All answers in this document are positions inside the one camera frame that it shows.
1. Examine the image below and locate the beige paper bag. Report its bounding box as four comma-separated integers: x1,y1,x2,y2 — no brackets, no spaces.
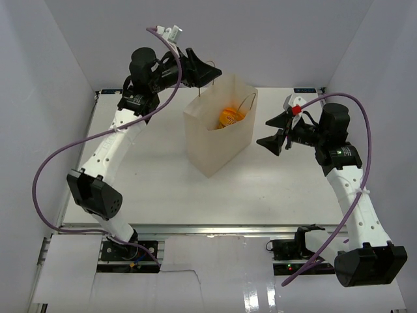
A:
183,73,258,177

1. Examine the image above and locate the orange gummy snack bag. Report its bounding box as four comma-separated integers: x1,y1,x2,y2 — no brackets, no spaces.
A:
217,108,245,129

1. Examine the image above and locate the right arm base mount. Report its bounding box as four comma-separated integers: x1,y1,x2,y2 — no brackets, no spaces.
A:
265,224,324,276

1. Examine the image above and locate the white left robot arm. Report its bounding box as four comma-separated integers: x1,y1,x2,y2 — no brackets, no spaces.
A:
66,48,222,260

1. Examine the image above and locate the xdof label sticker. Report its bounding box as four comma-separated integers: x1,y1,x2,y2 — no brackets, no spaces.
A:
293,87,317,94
100,89,122,95

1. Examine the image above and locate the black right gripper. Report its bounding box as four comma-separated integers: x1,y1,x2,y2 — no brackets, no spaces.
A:
257,111,328,157

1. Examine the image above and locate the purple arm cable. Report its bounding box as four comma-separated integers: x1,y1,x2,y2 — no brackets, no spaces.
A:
281,93,372,287
33,26,182,273

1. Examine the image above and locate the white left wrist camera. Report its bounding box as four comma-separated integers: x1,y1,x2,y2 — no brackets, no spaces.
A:
156,25,182,56

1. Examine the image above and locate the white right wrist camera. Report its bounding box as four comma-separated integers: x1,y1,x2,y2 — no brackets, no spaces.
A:
283,94,307,129

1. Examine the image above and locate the aluminium front frame rail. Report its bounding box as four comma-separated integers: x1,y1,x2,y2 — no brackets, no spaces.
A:
58,224,349,237

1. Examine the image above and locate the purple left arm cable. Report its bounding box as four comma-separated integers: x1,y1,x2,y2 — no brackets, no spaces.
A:
33,26,182,273

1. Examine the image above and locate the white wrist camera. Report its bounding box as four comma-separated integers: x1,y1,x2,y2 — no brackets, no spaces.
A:
156,25,182,56
283,94,307,129

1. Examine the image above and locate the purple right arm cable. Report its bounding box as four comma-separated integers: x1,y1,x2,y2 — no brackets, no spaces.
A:
281,93,372,287

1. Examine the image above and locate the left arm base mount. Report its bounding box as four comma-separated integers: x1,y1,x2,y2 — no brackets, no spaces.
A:
96,240,159,274

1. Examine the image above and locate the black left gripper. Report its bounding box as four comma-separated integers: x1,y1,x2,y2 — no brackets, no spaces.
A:
150,47,222,94

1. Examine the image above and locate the right XDOF label sticker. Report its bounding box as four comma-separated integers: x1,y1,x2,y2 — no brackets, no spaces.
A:
293,87,317,94

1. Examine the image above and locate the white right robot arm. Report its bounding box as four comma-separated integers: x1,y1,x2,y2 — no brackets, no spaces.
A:
257,103,407,287

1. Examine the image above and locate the left XDOF label sticker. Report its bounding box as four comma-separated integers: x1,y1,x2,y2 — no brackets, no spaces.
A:
100,89,122,95

